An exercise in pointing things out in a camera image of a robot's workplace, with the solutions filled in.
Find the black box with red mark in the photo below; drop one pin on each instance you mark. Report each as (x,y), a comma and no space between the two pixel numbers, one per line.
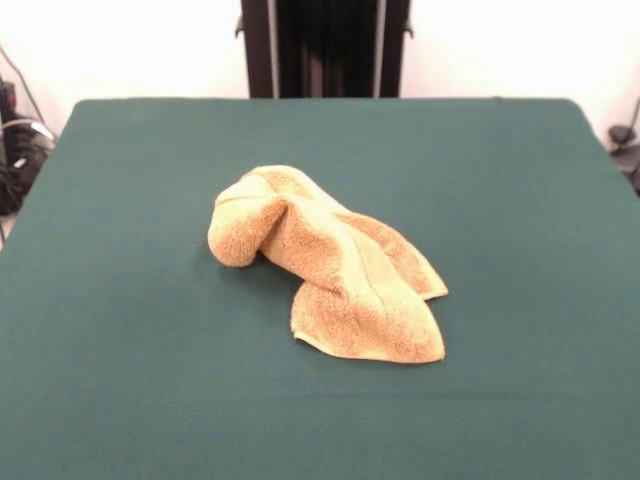
(7,95)

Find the dark green table cloth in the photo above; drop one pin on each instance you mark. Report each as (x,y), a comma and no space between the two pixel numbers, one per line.
(150,300)

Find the tan terry towel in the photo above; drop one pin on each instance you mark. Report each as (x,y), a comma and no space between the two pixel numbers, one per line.
(325,250)

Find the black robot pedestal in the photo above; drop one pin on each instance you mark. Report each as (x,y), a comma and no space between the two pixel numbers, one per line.
(325,50)

